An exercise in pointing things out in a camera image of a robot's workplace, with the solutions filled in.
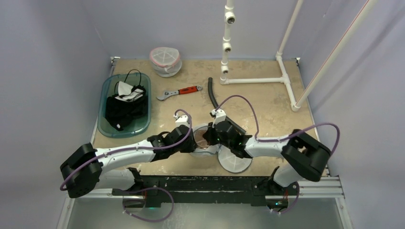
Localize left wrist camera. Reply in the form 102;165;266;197
173;114;192;127

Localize pink trimmed mesh laundry bag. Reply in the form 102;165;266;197
149;47;182;78

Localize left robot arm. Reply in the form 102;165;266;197
60;125;197;198

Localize red handled adjustable wrench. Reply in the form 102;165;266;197
157;85;203;101

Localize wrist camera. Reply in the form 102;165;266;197
173;114;192;127
210;109;227;127

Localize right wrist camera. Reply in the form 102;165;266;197
210;109;227;127

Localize teal plastic bin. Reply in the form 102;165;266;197
97;70;151;138

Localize white mesh laundry bag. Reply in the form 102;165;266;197
191;124;252;174

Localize white bra black straps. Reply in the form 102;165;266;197
113;81;147;103

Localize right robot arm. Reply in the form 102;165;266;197
203;121;332;194

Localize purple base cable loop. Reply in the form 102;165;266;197
122;187;176;224

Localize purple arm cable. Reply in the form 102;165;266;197
215;94;341;216
59;109;193;191

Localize black corrugated hose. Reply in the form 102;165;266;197
208;77;221;110

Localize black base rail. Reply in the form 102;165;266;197
112;168;298;208

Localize black bra in bin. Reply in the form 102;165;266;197
105;69;149;132

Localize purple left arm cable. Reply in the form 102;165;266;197
59;109;193;191

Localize white PVC pipe frame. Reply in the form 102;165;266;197
220;0;377;112

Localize pink lace bra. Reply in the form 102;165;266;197
193;125;210;149

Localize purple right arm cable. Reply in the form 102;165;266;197
215;94;341;216

